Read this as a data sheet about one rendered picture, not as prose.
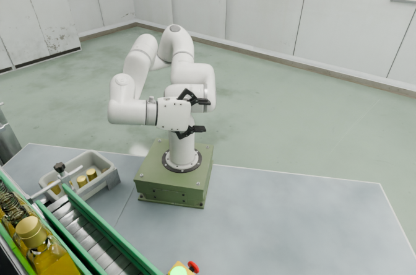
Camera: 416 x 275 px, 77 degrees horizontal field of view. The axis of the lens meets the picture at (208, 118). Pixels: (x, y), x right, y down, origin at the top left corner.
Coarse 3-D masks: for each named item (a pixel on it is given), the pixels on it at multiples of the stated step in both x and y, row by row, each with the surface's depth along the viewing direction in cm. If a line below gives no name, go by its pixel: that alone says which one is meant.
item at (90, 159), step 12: (84, 156) 106; (96, 156) 106; (72, 168) 103; (84, 168) 108; (96, 168) 109; (48, 180) 97; (72, 180) 103; (96, 180) 94; (48, 192) 90; (60, 192) 99
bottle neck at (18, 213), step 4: (20, 208) 49; (24, 208) 49; (12, 212) 48; (16, 212) 49; (20, 212) 50; (24, 212) 48; (8, 216) 48; (12, 216) 48; (16, 216) 49; (20, 216) 48; (24, 216) 48; (28, 216) 49; (12, 220) 47; (16, 220) 47; (20, 220) 48; (12, 224) 48; (16, 224) 48
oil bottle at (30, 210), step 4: (20, 204) 56; (24, 204) 56; (28, 208) 55; (28, 212) 55; (32, 212) 55; (4, 216) 54; (36, 216) 55; (4, 220) 53; (8, 220) 53; (4, 224) 53; (8, 224) 52; (8, 228) 52; (12, 228) 52; (8, 232) 52; (12, 232) 52
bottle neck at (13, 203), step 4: (8, 192) 52; (0, 196) 51; (4, 196) 52; (8, 196) 52; (12, 196) 51; (0, 200) 51; (4, 200) 52; (8, 200) 51; (12, 200) 51; (16, 200) 52; (0, 204) 50; (4, 204) 50; (8, 204) 51; (12, 204) 51; (16, 204) 52; (4, 208) 51; (8, 208) 51; (12, 208) 52; (16, 208) 52; (4, 212) 52; (8, 212) 52
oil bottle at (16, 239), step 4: (40, 220) 54; (44, 224) 53; (44, 228) 52; (48, 232) 52; (12, 236) 51; (16, 236) 50; (12, 240) 51; (16, 240) 50; (20, 240) 49; (16, 244) 50; (20, 244) 49; (20, 248) 49; (24, 248) 49; (24, 252) 49; (24, 256) 50
